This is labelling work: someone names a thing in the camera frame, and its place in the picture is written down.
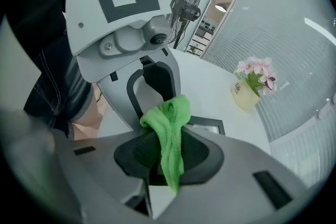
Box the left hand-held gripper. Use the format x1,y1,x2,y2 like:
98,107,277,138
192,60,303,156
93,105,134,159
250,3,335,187
64,0,173,84

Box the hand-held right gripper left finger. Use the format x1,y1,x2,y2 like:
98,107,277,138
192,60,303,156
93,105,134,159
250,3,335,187
51,128,162,224

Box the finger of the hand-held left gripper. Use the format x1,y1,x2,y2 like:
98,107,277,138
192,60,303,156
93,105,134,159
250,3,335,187
142,46,182,100
97,67,145,132

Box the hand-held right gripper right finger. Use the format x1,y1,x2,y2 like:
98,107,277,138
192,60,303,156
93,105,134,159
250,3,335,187
157,125,318,224

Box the green wiping cloth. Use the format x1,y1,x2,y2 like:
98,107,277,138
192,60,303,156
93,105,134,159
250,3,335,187
139,94,192,195

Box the black picture frame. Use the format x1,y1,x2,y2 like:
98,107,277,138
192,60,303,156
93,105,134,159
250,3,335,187
186,115,226,136

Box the person's right leg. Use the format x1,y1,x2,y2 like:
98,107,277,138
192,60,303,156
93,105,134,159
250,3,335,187
70,83,106,140

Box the white table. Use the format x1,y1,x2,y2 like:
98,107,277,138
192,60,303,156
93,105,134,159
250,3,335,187
97,47,272,155

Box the display shelf with bottles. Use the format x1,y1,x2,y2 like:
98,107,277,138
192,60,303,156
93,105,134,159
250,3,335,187
187,15,218,57

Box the person's dark shorts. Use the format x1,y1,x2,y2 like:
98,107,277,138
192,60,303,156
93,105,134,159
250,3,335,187
23,34,95,137

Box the black standing fan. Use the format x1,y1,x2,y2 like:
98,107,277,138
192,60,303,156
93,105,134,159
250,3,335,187
165,0,205,49

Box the pink flowers in beige pot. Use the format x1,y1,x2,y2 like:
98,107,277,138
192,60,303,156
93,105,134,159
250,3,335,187
230,56,278,113

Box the glass partition with blinds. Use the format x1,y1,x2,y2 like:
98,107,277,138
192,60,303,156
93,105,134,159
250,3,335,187
202,0,336,184

